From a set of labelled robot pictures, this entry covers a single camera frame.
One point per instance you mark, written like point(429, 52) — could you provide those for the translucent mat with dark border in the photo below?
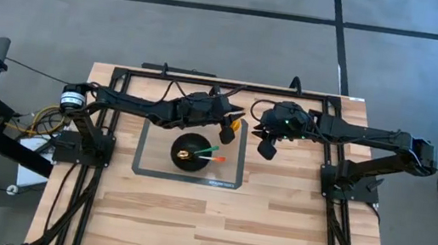
point(153, 160)

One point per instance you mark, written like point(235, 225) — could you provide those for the black round bowl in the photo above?
point(188, 139)

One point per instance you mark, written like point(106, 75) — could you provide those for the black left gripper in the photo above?
point(203, 109)

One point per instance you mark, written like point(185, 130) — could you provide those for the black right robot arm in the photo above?
point(371, 137)

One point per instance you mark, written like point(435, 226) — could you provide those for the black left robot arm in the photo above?
point(131, 103)

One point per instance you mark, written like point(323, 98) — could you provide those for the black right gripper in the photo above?
point(284, 114)

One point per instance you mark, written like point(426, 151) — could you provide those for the black clamp bar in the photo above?
point(179, 70)

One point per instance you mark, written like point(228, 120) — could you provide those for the black aluminium table frame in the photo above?
point(144, 73)

